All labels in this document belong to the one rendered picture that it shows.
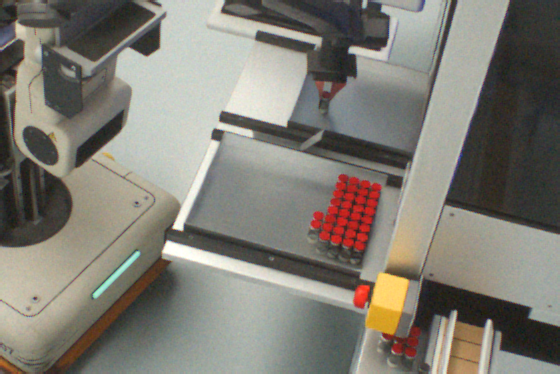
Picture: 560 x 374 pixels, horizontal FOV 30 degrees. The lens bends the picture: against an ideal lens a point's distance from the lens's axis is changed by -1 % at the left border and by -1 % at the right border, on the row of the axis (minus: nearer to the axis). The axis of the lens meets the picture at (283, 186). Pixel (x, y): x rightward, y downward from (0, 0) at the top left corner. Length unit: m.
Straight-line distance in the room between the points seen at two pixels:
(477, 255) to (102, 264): 1.23
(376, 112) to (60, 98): 0.67
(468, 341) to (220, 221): 0.52
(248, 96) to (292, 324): 0.90
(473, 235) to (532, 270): 0.12
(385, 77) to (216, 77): 1.35
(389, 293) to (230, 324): 1.24
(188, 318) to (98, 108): 0.83
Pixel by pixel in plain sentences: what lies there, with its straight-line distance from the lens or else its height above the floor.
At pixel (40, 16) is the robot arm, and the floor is 1.24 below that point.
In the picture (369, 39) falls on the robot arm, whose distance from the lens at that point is 2.12.
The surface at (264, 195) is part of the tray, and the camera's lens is 2.08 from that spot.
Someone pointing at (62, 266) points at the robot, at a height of 0.28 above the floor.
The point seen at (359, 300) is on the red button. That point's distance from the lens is 1.79.
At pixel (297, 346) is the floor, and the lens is 2.94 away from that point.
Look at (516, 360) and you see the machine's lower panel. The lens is 1.97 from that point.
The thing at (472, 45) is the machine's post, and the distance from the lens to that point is 1.48.
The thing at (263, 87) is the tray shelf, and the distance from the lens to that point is 2.31.
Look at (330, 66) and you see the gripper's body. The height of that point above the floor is 1.03.
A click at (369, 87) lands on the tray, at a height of 0.88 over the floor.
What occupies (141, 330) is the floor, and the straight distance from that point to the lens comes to 2.94.
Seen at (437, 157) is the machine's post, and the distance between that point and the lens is 1.62.
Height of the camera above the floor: 2.41
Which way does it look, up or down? 47 degrees down
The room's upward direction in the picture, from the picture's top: 9 degrees clockwise
